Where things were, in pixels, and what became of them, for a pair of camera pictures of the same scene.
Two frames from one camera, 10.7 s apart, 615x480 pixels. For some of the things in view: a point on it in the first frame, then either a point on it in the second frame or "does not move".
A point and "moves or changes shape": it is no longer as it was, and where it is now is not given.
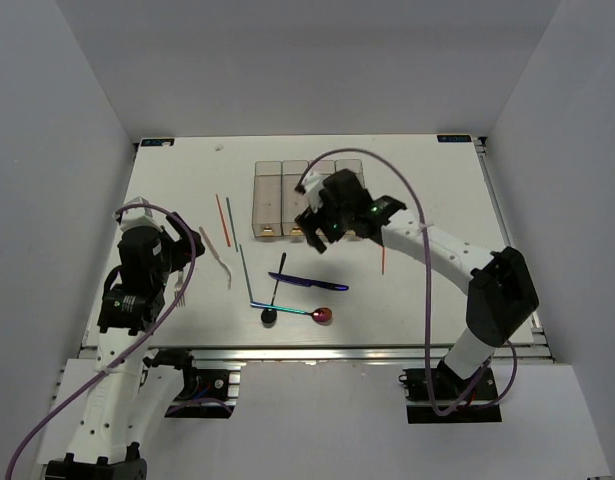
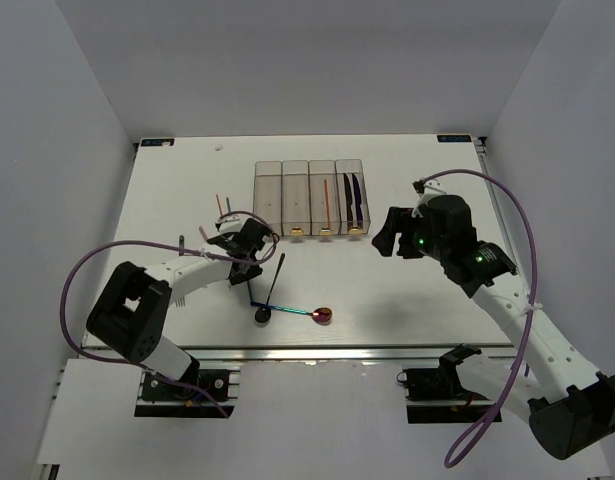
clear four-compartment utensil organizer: [276, 201] does not move
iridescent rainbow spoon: [320, 314] does not move
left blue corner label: [158, 142] does not move
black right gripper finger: [314, 240] -> [241, 272]
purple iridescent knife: [306, 282] moves or changes shape
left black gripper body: [175, 253] -> [252, 258]
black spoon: [269, 316] moves or changes shape
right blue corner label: [454, 138] does not move
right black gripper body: [333, 221] -> [427, 244]
